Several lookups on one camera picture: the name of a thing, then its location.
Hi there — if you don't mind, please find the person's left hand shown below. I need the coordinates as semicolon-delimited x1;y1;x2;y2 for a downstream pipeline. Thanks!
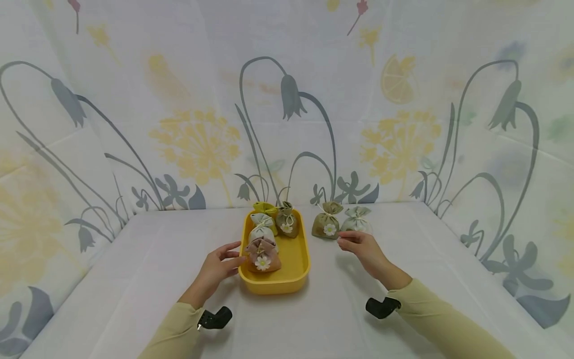
179;241;248;309

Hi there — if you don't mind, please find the person's right hand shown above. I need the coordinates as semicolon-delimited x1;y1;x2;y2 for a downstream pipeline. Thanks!
337;231;413;291

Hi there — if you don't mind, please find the person's left forearm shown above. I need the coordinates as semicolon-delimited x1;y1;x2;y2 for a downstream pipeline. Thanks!
137;301;206;359

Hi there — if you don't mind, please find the olive brown daisy pouch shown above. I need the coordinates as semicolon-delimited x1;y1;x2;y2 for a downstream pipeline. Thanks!
311;201;345;240

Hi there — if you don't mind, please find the pink daisy pouch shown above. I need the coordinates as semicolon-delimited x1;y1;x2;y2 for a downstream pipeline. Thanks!
245;237;283;273

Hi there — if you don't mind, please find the yellow plastic tray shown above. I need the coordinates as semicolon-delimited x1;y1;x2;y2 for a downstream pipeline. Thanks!
238;208;311;295

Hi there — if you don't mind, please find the black wrist band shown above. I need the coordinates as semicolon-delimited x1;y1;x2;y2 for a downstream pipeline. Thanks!
365;297;402;320
197;306;233;331

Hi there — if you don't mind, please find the small tan daisy pouch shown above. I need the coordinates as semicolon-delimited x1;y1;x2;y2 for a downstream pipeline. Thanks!
275;201;300;238

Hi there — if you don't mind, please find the pale green drawstring pouch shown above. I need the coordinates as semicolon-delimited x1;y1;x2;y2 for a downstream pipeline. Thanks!
340;206;373;235

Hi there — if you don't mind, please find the white drawstring pouch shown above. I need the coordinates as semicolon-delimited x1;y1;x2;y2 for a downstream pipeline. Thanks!
248;213;279;250

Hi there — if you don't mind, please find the mustard yellow drawstring pouch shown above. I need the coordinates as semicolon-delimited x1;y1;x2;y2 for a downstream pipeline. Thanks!
252;201;279;234

